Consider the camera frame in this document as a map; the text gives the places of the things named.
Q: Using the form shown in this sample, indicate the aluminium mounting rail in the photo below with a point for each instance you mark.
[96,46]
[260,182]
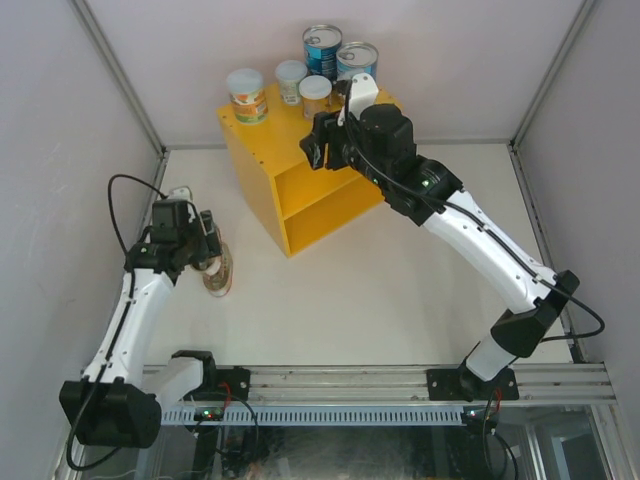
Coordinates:
[525,384]

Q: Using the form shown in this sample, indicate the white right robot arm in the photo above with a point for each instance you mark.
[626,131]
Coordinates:
[434,198]

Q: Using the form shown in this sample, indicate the black left base bracket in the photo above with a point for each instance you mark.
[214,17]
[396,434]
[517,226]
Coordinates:
[228,383]

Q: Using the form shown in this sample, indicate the orange label can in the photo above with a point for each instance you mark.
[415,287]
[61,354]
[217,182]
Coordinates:
[315,91]

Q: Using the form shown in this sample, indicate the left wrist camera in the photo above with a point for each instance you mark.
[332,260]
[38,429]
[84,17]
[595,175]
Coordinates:
[180,193]

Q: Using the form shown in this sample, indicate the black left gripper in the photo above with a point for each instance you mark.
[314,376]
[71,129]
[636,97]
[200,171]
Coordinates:
[209,246]

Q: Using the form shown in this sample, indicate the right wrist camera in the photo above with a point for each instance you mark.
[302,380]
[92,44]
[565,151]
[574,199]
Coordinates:
[360,91]

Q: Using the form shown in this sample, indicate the oval fish tin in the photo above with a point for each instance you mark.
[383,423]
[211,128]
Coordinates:
[220,283]
[218,258]

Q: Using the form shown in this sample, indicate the yellow wooden shelf cabinet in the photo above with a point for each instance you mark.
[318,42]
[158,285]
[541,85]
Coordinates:
[295,204]

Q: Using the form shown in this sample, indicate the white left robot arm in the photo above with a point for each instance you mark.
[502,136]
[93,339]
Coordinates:
[112,405]

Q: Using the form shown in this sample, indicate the right aluminium frame post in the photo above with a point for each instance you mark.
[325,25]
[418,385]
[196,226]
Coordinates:
[582,17]

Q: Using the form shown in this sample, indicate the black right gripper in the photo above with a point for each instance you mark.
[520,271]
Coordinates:
[325,126]

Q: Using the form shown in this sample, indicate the orange can with white lid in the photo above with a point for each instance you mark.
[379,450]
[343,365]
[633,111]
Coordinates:
[247,96]

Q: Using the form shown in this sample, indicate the black base bracket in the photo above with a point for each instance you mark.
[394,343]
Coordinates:
[228,383]
[458,384]

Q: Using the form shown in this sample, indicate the black right base bracket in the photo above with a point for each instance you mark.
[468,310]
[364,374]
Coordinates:
[458,384]

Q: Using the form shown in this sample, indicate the blue soup can with noodles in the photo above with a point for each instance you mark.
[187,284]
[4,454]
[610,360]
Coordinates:
[356,57]

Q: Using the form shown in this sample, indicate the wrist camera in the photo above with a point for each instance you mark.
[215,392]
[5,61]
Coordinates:
[180,193]
[360,91]

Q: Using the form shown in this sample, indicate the grey slotted cable duct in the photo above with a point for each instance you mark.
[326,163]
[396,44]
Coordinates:
[294,416]

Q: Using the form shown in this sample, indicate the left aluminium frame post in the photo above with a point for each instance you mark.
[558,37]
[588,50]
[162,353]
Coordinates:
[108,56]

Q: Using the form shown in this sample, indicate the green label can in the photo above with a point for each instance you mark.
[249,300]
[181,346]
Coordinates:
[289,75]

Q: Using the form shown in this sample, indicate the aluminium frame post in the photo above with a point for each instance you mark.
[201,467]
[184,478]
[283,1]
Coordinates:
[582,17]
[108,56]

